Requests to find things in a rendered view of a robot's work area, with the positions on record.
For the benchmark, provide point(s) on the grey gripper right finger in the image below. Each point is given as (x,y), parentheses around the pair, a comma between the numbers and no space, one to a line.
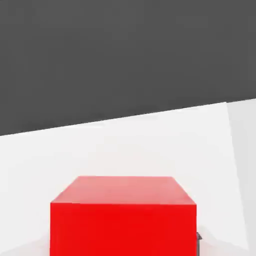
(208,246)

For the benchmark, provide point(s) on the small red cube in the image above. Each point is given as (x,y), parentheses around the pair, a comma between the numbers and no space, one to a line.
(123,228)

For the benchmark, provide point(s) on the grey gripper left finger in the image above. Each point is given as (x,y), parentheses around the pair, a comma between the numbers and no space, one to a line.
(41,249)

